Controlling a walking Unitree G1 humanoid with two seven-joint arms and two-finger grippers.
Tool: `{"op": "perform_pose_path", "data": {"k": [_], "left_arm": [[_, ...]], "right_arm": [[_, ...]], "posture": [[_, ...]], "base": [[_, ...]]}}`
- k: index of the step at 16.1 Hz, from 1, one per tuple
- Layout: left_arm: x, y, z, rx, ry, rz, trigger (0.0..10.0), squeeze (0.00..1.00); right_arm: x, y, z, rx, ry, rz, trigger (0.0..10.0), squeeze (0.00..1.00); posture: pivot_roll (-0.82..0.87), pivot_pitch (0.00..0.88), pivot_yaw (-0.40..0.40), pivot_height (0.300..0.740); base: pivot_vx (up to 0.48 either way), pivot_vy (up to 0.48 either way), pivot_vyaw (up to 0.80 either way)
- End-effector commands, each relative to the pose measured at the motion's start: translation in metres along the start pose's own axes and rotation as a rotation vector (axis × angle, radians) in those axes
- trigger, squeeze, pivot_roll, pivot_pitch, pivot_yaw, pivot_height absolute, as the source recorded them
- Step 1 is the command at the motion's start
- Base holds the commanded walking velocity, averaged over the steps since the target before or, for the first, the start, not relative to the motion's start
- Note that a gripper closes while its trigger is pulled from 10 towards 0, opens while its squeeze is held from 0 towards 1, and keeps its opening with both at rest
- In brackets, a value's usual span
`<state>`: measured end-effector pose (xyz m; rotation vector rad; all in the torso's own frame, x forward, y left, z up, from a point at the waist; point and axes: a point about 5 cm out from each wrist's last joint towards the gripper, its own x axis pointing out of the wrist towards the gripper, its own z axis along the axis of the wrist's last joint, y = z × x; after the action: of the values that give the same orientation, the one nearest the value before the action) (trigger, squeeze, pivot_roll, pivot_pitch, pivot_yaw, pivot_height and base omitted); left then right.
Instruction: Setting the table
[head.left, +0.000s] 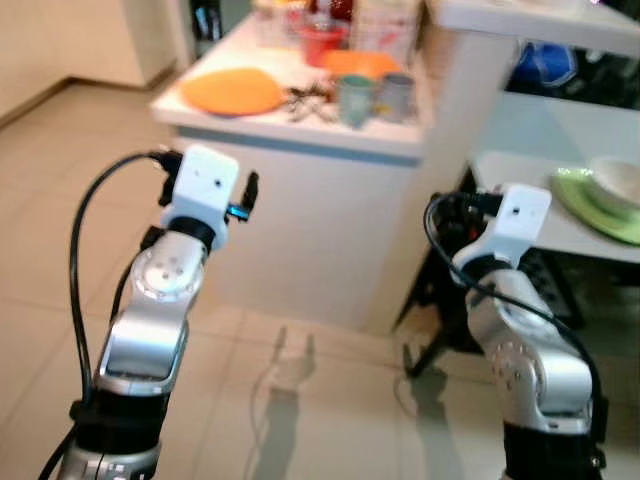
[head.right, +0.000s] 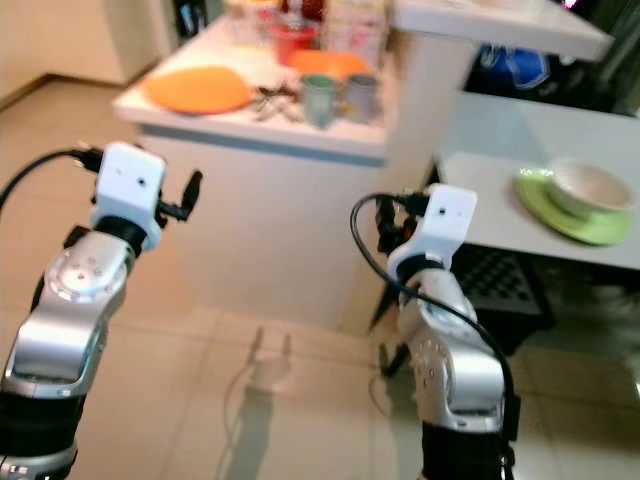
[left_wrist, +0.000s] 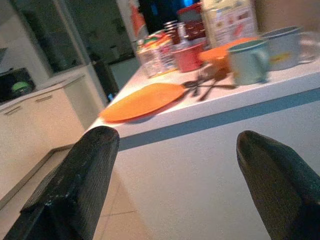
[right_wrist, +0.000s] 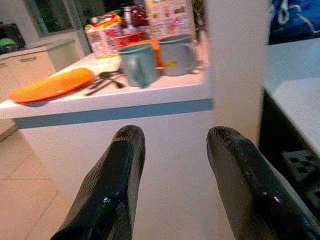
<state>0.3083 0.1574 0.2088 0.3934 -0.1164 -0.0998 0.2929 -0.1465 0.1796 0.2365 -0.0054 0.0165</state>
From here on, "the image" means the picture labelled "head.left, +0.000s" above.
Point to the white bowl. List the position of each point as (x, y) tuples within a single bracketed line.
[(615, 185)]

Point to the grey mug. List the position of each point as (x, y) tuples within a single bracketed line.
[(397, 97)]

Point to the orange bowl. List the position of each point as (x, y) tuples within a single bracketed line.
[(360, 64)]

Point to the green plate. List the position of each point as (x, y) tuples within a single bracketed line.
[(590, 212)]

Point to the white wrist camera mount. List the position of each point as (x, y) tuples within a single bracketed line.
[(515, 220), (205, 185)]

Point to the orange flat plate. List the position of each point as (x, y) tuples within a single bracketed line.
[(232, 92)]

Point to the beige printed paper bag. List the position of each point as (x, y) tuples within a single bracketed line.
[(385, 25)]

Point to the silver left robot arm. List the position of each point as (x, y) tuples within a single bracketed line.
[(150, 320)]

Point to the white dining table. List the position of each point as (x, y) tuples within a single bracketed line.
[(540, 130)]

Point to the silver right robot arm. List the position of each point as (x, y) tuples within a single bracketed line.
[(530, 370)]

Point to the white kitchen island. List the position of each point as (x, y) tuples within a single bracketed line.
[(320, 230)]

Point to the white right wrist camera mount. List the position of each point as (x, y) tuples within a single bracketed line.
[(515, 220)]

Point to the green mug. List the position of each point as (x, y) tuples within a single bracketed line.
[(355, 100)]

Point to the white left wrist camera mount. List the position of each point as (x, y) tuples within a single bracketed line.
[(205, 185)]

